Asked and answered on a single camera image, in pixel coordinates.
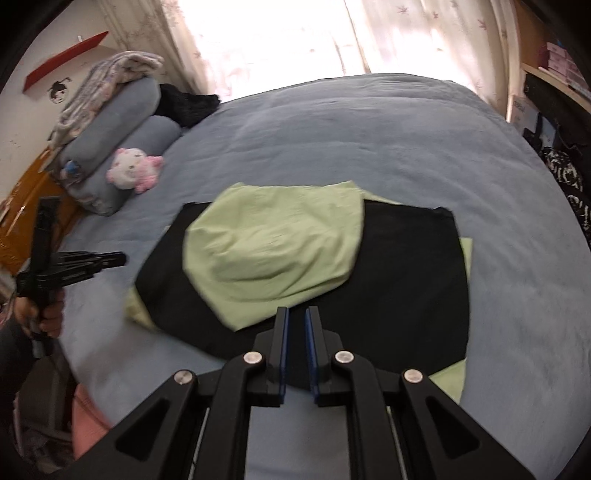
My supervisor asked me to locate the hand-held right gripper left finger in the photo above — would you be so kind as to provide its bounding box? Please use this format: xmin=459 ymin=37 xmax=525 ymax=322
xmin=55 ymin=306 xmax=291 ymax=480

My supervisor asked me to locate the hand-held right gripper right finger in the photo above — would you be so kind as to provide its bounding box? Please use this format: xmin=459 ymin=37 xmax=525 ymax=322
xmin=305 ymin=306 xmax=539 ymax=480

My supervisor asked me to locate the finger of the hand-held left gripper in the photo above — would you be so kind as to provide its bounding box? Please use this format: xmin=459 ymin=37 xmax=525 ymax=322
xmin=90 ymin=259 xmax=127 ymax=278
xmin=58 ymin=250 xmax=127 ymax=262

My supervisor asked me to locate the green and black jacket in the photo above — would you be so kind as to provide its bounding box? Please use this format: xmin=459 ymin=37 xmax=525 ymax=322
xmin=124 ymin=180 xmax=474 ymax=404

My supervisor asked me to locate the person's left hand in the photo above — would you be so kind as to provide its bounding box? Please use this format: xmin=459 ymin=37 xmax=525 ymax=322
xmin=14 ymin=288 xmax=65 ymax=340

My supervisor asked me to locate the rolled blue quilt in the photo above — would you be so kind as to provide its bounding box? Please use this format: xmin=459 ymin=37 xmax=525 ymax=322
xmin=65 ymin=115 xmax=182 ymax=217
xmin=60 ymin=76 xmax=162 ymax=162

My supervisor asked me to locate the wooden headboard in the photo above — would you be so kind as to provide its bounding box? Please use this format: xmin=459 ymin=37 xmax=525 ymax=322
xmin=0 ymin=148 xmax=84 ymax=278

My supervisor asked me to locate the pink and white plush toy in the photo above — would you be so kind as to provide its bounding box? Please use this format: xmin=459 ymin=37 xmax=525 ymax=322
xmin=106 ymin=148 xmax=164 ymax=193

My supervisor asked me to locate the pink cloth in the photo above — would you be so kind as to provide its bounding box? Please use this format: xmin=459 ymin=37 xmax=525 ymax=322
xmin=71 ymin=383 xmax=114 ymax=460

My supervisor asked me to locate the black fuzzy cloth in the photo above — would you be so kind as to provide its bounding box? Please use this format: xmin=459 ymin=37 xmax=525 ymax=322
xmin=159 ymin=83 xmax=220 ymax=129

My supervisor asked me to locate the floral patterned blanket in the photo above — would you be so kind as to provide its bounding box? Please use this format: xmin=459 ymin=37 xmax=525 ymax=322
xmin=48 ymin=52 xmax=165 ymax=148

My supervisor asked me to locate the blue fleece bed blanket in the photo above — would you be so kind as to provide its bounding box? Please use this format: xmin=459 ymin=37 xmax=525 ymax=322
xmin=60 ymin=73 xmax=591 ymax=480

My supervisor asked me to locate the black and white patterned garment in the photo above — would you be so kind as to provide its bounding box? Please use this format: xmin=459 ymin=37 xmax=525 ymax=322
xmin=540 ymin=147 xmax=591 ymax=250

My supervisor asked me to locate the white box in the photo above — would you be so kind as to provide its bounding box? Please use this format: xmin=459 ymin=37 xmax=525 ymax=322
xmin=510 ymin=95 xmax=541 ymax=134

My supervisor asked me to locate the leaf print curtain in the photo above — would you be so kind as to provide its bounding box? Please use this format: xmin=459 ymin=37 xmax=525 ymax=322
xmin=99 ymin=0 xmax=518 ymax=123

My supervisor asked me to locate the black bag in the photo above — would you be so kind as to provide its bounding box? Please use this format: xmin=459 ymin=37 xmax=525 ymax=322
xmin=522 ymin=71 xmax=591 ymax=153

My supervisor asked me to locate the stack of pink boxes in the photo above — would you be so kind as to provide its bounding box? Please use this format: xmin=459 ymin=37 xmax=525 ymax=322
xmin=545 ymin=41 xmax=587 ymax=86

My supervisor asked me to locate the wooden bookshelf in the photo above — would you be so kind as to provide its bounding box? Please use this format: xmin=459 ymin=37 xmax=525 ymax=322
xmin=505 ymin=0 xmax=591 ymax=139

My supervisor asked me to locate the cartoon figure wall sticker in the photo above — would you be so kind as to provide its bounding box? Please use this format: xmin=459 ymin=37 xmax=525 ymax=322
xmin=48 ymin=78 xmax=72 ymax=104

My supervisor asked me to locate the red wall shelf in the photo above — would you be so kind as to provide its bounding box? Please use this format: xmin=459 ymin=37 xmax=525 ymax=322
xmin=24 ymin=31 xmax=110 ymax=93

